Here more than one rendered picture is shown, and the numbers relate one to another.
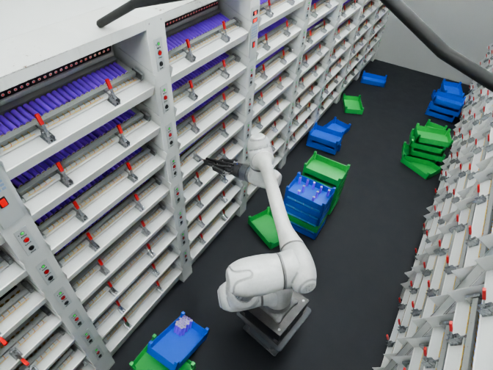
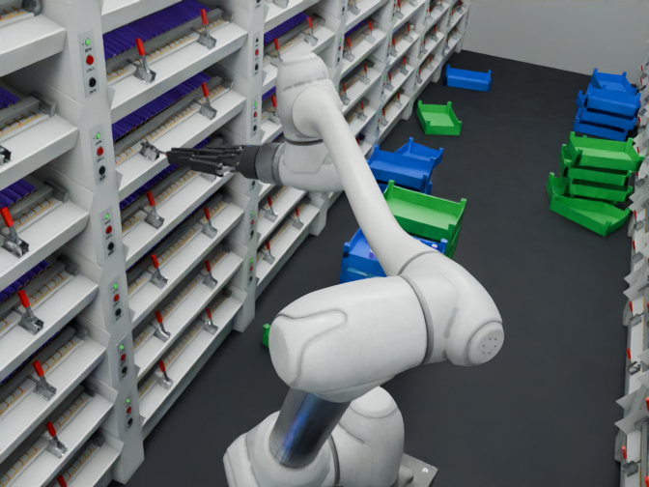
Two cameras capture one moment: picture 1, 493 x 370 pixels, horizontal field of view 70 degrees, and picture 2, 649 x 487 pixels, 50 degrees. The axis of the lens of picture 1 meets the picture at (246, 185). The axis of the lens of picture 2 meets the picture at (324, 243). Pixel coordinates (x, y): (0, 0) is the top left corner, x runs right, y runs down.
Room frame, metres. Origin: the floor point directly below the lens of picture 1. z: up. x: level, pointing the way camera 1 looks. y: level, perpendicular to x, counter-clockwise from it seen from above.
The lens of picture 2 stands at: (-0.02, 0.12, 1.67)
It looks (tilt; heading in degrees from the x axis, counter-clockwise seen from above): 34 degrees down; 349
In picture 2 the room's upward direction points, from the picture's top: 6 degrees clockwise
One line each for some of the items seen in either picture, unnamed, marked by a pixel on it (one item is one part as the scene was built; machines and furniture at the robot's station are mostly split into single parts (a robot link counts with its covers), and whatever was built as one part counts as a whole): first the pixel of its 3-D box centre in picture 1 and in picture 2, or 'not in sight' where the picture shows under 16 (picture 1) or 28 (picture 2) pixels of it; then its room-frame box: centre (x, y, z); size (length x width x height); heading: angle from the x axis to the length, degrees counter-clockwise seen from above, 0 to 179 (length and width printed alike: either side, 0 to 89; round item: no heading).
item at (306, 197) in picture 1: (309, 191); (395, 251); (1.82, -0.46, 0.36); 0.30 x 0.20 x 0.08; 60
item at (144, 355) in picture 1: (163, 365); not in sight; (0.69, 0.40, 0.04); 0.30 x 0.20 x 0.08; 61
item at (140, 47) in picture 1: (161, 181); (67, 204); (1.33, 0.44, 0.85); 0.20 x 0.09 x 1.70; 61
